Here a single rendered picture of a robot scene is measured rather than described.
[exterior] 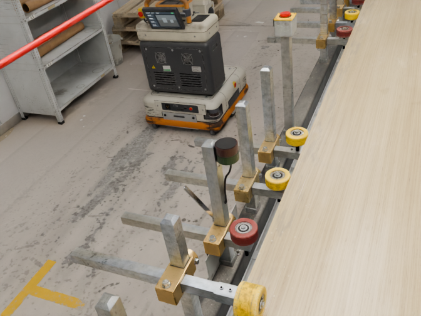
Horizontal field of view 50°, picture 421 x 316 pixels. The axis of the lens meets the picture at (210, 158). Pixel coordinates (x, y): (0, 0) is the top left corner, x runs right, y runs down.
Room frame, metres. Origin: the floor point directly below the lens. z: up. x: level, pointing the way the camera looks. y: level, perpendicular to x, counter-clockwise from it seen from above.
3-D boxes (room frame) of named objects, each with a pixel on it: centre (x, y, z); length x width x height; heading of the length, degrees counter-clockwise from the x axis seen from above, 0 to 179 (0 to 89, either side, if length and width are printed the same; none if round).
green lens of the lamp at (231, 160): (0.97, -0.05, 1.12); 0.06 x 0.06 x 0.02
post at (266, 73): (1.44, -0.24, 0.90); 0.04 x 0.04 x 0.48; 62
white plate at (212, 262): (1.03, 0.00, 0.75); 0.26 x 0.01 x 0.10; 152
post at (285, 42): (1.67, -0.36, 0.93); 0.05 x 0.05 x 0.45; 62
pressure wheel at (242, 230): (0.92, -0.06, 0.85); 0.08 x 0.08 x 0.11
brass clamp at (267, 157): (1.42, -0.23, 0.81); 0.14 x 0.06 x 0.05; 152
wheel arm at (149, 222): (1.01, 0.11, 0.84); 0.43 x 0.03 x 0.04; 62
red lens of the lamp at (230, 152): (0.97, -0.05, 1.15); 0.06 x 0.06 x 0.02
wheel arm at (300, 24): (2.55, -0.73, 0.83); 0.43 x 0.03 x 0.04; 62
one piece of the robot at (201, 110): (2.94, 0.16, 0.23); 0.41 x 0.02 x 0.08; 62
